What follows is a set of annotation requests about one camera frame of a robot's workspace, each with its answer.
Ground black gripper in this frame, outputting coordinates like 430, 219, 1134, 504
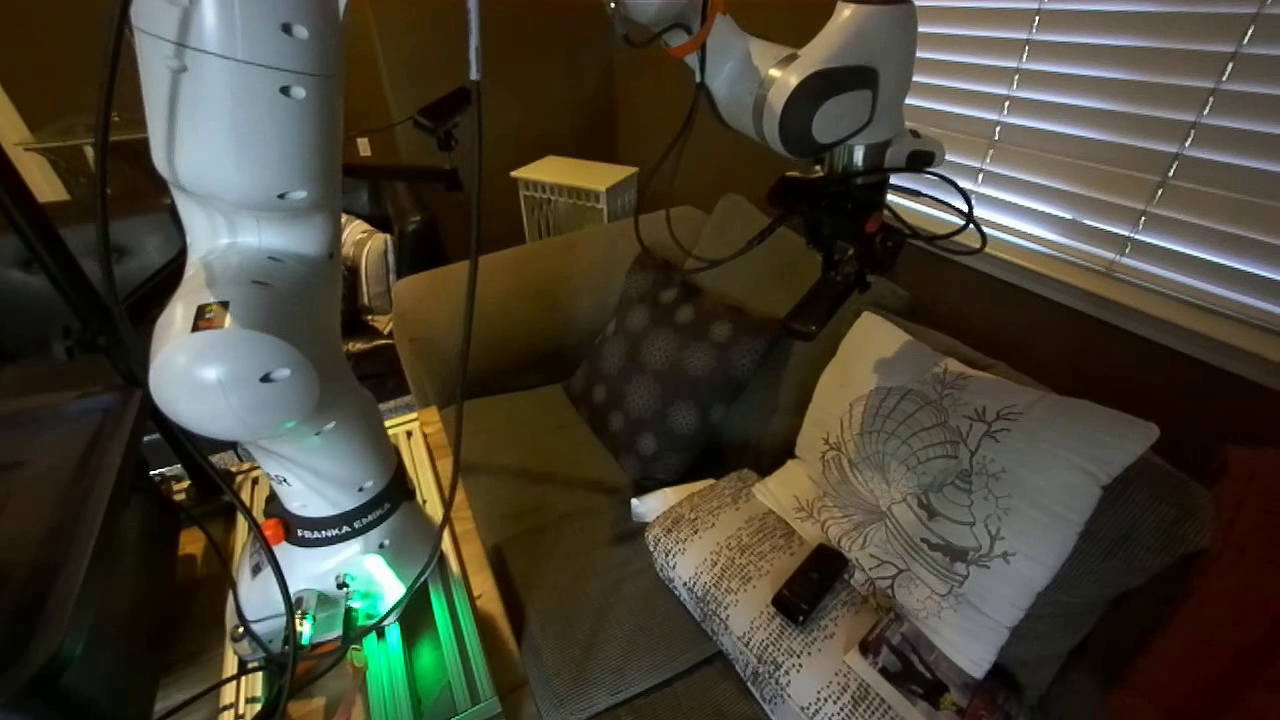
767, 171, 905, 289

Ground long black remote control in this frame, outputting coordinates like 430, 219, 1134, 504
789, 267, 855, 341

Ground short black remote control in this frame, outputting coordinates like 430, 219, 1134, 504
772, 546, 847, 624

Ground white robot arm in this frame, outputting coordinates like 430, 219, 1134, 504
129, 0, 925, 660

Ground dark pillow with snowflake pattern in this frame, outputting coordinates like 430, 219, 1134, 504
566, 252, 775, 493

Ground white pillow with tree print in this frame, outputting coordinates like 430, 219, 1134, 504
757, 311, 1162, 678

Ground white wicker basket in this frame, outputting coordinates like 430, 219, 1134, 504
514, 155, 639, 240

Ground white window blinds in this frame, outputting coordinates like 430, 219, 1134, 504
907, 0, 1280, 327

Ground folded patterned white blanket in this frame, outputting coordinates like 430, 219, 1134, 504
646, 466, 963, 720

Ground grey sofa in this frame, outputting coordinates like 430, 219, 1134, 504
392, 195, 1214, 720

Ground wooden window sill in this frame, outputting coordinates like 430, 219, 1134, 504
894, 247, 1280, 393

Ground magazine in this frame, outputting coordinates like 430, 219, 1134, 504
844, 614, 977, 720

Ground red blanket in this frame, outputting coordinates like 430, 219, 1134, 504
1105, 450, 1280, 720

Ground black cables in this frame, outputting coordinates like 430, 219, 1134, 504
883, 164, 992, 264

